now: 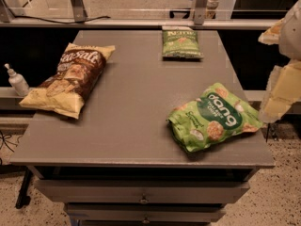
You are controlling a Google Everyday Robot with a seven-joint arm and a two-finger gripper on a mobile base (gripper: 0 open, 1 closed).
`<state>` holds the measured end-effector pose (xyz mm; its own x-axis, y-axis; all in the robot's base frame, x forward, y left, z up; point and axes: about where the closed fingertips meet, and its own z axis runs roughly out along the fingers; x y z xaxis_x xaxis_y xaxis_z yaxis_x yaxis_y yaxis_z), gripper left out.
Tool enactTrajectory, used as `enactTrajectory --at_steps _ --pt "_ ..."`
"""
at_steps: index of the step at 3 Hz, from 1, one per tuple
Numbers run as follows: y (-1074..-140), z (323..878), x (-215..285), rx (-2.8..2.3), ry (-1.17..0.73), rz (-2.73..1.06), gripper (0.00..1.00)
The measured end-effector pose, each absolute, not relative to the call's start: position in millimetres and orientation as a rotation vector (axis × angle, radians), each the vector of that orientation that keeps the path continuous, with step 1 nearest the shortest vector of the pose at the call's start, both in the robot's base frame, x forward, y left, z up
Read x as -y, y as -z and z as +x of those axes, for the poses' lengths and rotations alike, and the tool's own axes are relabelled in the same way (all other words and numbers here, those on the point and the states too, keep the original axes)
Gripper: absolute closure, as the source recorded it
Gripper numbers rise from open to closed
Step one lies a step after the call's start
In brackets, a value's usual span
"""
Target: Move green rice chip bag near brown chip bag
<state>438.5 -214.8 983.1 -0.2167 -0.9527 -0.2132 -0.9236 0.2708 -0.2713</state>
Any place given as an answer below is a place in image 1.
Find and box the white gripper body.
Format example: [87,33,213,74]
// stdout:
[278,0,301,60]

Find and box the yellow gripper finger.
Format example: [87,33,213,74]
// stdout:
[259,59,301,123]
[258,19,284,45]

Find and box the green rice chip bag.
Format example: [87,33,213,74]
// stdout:
[167,83,262,153]

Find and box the small green chip bag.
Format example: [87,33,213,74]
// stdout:
[162,26,204,59]

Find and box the brown sea salt chip bag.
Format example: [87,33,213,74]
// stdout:
[20,43,115,119]

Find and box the lower grey drawer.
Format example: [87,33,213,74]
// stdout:
[65,203,225,223]

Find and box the grey drawer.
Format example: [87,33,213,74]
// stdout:
[65,203,225,223]
[35,180,249,204]

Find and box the upper grey drawer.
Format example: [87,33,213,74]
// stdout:
[35,180,249,204]

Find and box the white pump bottle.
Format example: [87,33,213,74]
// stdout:
[5,63,29,97]

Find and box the black table leg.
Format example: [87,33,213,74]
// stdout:
[15,169,32,209]

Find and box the black cable on ledge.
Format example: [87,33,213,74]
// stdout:
[12,14,111,24]

